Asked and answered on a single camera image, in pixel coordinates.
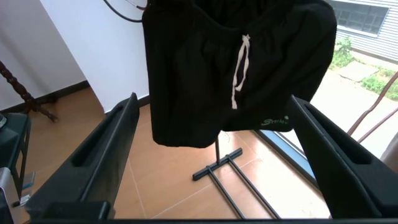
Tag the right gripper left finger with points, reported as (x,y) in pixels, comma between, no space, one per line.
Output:
(102,174)

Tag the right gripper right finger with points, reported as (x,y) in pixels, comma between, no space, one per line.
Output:
(348,186)

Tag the black shorts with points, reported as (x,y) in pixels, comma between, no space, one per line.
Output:
(202,77)

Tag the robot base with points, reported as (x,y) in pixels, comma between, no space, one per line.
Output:
(12,140)

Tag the pink clothes hanger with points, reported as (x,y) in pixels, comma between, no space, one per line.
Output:
(374,107)

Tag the dark brown wooden coat stand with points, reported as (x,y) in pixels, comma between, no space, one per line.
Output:
(18,88)

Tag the window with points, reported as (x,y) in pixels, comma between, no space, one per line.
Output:
(357,31)

